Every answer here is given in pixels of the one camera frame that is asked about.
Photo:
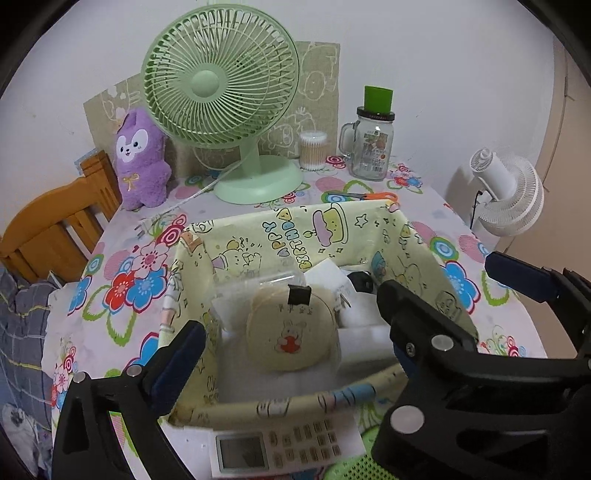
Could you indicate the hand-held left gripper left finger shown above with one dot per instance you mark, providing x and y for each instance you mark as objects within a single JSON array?
[{"x": 173, "y": 369}]

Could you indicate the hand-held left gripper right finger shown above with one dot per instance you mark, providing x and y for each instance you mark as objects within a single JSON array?
[{"x": 411, "y": 309}]

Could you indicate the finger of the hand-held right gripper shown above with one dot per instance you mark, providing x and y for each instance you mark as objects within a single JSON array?
[{"x": 517, "y": 274}]

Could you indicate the round case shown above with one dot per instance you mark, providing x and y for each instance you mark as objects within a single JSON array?
[{"x": 286, "y": 332}]

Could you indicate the yellow printed fabric basket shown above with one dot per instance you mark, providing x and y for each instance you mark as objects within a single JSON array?
[{"x": 286, "y": 235}]

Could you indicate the white box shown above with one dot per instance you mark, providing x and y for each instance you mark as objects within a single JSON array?
[{"x": 364, "y": 341}]

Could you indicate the small black item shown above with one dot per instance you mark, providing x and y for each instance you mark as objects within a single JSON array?
[{"x": 360, "y": 281}]

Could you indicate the white clip fan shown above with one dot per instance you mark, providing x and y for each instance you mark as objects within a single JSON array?
[{"x": 512, "y": 189}]

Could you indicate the white paper packet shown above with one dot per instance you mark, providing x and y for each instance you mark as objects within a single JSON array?
[{"x": 325, "y": 272}]

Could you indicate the floral tablecloth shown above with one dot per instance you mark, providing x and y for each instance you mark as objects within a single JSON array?
[{"x": 134, "y": 277}]

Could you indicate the black clip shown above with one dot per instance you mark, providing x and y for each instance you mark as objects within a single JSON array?
[{"x": 299, "y": 295}]

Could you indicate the white remote control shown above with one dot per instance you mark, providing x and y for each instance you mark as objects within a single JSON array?
[{"x": 286, "y": 445}]

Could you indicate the grey plaid bedding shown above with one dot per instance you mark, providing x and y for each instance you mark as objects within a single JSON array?
[{"x": 23, "y": 332}]

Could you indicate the glass mug jar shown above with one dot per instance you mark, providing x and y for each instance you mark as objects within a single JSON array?
[{"x": 369, "y": 152}]

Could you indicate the green perforated mat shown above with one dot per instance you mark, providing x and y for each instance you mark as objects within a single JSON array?
[{"x": 360, "y": 466}]

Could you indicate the white printed cloth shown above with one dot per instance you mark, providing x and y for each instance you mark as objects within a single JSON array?
[{"x": 16, "y": 424}]

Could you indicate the cotton swab container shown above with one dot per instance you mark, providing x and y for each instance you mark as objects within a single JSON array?
[{"x": 313, "y": 154}]

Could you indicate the wooden chair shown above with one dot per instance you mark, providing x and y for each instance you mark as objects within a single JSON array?
[{"x": 46, "y": 221}]

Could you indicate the purple plush toy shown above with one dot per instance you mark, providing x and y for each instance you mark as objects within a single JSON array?
[{"x": 138, "y": 170}]

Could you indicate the green plastic cup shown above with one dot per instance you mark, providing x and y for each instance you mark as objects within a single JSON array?
[{"x": 377, "y": 98}]

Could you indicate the beige printed board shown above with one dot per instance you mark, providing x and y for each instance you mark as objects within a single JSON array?
[{"x": 318, "y": 78}]

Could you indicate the green desk fan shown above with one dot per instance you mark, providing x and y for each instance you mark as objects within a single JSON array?
[{"x": 205, "y": 85}]

